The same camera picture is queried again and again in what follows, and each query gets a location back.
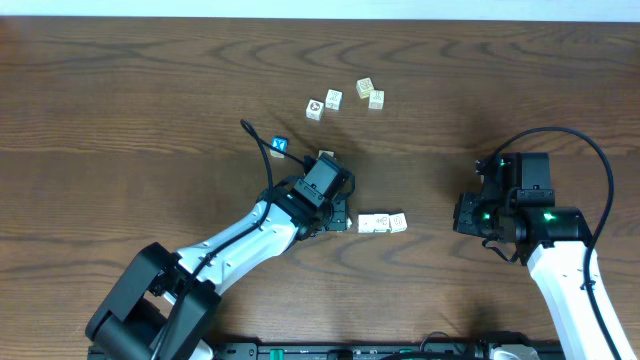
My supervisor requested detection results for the black cable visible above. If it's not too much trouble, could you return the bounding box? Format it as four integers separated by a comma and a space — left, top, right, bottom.
492, 126, 621, 360
149, 118, 314, 360

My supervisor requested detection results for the blue X block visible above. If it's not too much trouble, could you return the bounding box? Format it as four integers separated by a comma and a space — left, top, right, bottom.
270, 136, 289, 158

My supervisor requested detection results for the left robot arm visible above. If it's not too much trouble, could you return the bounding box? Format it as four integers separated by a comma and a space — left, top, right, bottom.
85, 168, 355, 359

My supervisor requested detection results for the wooden block red disc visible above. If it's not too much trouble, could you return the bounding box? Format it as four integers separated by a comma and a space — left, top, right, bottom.
305, 99, 324, 121

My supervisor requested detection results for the left black cable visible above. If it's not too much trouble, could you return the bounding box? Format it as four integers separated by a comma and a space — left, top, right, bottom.
149, 118, 314, 360

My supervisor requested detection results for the wooden O block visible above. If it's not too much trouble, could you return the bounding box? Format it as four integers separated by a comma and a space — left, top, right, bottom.
389, 213, 408, 233

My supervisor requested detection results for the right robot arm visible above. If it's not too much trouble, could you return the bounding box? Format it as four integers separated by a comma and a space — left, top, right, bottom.
453, 153, 635, 359

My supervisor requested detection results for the plain wooden M block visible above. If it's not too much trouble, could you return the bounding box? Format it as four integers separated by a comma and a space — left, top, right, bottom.
317, 150, 335, 159

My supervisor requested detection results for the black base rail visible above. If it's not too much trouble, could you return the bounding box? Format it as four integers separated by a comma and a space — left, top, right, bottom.
212, 340, 566, 360

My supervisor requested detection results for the wooden Y block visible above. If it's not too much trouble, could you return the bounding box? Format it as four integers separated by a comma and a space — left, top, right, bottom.
368, 90, 385, 110

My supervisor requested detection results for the wooden block umbrella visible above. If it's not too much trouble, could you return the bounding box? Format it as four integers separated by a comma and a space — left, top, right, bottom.
325, 89, 343, 110

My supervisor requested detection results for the yellow edged wooden block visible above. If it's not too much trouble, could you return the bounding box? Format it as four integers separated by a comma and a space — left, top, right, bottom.
356, 77, 375, 99

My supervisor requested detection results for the green edged wooden block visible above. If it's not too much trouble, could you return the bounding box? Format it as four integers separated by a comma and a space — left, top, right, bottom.
358, 214, 376, 233

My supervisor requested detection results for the right black cable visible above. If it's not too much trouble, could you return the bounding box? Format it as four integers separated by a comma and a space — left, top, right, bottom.
492, 126, 621, 360

